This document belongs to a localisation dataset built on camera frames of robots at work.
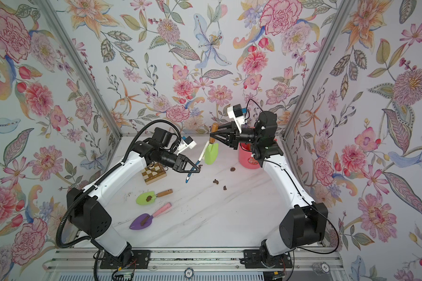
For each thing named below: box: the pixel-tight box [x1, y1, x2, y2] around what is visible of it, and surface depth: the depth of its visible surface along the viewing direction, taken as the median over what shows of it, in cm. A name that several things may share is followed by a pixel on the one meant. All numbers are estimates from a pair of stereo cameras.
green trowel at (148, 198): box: [135, 188, 174, 206], surface depth 94 cm
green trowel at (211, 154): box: [204, 122, 220, 166], surface depth 71 cm
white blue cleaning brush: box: [185, 140, 210, 184], surface depth 70 cm
